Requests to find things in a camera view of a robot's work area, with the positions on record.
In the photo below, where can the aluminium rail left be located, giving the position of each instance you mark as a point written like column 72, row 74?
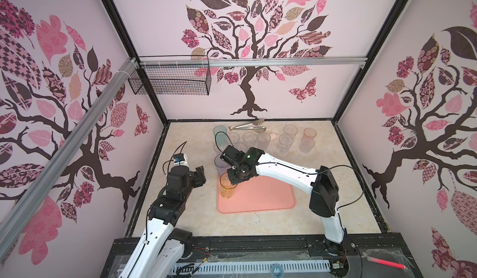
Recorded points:
column 29, row 203

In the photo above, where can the aluminium rail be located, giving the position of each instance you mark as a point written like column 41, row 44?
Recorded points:
column 29, row 203
column 257, row 61

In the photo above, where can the pink transparent cup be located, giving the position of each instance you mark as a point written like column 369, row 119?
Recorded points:
column 309, row 133

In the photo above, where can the blue tall cup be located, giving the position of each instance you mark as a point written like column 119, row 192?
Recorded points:
column 221, row 166

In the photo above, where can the aluminium rail back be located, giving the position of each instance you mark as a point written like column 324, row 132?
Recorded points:
column 257, row 61

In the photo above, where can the black wire basket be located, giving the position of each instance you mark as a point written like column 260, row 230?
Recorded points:
column 172, row 75

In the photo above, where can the green tall cup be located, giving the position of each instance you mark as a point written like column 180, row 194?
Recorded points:
column 220, row 136

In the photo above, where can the yellow amber glass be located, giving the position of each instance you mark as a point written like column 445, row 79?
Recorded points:
column 227, row 186

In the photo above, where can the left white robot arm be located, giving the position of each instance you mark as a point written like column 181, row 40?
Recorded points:
column 162, row 244

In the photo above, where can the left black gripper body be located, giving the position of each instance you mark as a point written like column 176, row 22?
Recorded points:
column 196, row 180

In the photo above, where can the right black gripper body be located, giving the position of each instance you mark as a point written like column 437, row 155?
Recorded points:
column 235, row 176

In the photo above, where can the white slotted cable duct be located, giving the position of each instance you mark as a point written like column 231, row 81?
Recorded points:
column 272, row 269

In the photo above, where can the metal tongs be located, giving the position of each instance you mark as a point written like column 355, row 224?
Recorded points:
column 255, row 125

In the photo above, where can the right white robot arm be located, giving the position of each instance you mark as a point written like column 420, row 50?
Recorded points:
column 318, row 183

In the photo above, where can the pink tray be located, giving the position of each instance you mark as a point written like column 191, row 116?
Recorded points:
column 256, row 195

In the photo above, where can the clear faceted glass front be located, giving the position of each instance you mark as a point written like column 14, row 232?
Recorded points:
column 285, row 143

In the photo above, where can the clear glass front centre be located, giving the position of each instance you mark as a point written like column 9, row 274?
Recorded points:
column 241, row 146

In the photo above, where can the pink marker pen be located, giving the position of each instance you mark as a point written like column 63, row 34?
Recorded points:
column 385, row 262

